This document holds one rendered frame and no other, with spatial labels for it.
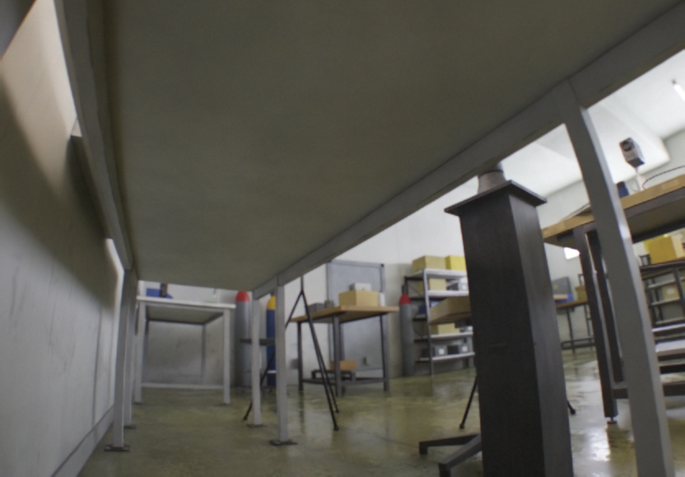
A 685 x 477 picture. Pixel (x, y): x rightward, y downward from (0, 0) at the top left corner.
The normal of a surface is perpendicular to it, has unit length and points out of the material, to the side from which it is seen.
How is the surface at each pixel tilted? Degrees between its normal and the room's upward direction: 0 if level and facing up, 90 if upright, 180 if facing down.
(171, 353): 90
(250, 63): 180
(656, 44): 90
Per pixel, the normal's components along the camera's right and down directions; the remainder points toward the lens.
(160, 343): 0.47, -0.35
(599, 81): -0.88, -0.14
